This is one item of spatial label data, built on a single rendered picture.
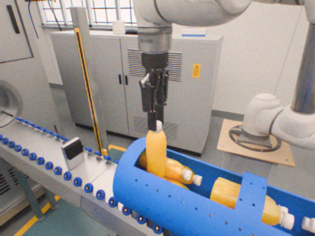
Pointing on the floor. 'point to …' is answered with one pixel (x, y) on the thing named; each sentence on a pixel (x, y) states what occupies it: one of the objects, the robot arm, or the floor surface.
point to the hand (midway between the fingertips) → (156, 118)
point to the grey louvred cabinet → (135, 127)
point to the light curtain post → (89, 74)
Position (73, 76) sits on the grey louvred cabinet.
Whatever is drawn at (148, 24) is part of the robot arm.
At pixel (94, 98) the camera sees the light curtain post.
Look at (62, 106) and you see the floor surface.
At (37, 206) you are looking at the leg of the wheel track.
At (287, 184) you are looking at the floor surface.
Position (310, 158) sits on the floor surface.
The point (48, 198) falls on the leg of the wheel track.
